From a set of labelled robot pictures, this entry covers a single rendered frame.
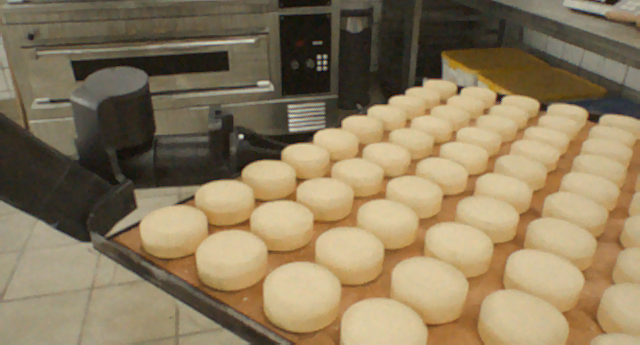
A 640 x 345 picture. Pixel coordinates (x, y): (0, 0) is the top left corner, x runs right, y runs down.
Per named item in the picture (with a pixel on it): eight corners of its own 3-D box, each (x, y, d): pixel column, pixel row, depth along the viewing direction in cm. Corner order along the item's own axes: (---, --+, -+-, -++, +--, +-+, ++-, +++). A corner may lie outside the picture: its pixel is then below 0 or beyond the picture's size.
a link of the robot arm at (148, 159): (110, 169, 56) (101, 202, 52) (97, 117, 52) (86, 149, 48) (174, 165, 58) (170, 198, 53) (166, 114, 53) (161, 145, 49)
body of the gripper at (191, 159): (231, 185, 60) (167, 189, 58) (226, 103, 55) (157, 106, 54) (232, 213, 54) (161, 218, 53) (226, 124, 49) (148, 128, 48)
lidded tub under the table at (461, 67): (432, 94, 291) (437, 50, 279) (506, 89, 299) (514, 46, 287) (462, 120, 258) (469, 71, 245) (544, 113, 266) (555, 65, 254)
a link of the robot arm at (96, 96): (32, 207, 49) (93, 243, 46) (-9, 105, 42) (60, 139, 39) (126, 148, 58) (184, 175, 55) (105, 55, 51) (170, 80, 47)
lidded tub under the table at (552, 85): (465, 121, 256) (473, 72, 244) (546, 113, 265) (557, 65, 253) (507, 154, 223) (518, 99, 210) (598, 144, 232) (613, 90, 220)
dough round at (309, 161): (335, 178, 51) (336, 160, 50) (286, 182, 49) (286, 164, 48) (322, 158, 55) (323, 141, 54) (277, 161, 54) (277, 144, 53)
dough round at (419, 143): (440, 155, 57) (443, 138, 56) (408, 164, 54) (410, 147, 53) (410, 140, 61) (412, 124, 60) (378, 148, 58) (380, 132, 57)
